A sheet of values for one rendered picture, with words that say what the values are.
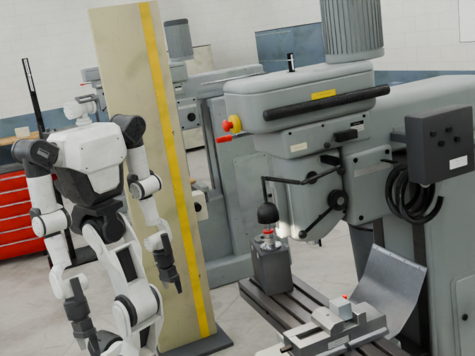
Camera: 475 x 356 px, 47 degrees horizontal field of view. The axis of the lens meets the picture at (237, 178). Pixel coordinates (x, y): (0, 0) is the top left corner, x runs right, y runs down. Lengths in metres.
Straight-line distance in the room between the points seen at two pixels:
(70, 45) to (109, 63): 7.32
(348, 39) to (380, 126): 0.31
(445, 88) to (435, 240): 0.54
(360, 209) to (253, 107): 0.54
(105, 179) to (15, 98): 8.46
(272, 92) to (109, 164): 0.83
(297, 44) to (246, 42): 2.72
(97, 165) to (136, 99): 1.29
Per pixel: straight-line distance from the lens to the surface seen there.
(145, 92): 3.44
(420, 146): 1.70
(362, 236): 3.90
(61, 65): 10.67
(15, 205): 6.25
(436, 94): 2.06
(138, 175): 2.41
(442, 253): 2.11
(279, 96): 1.68
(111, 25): 3.40
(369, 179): 1.91
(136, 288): 2.32
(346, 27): 1.88
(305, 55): 9.16
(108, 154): 2.21
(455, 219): 2.11
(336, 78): 1.78
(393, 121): 1.95
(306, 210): 1.83
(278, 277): 2.33
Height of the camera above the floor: 2.04
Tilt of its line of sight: 15 degrees down
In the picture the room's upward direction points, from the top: 9 degrees counter-clockwise
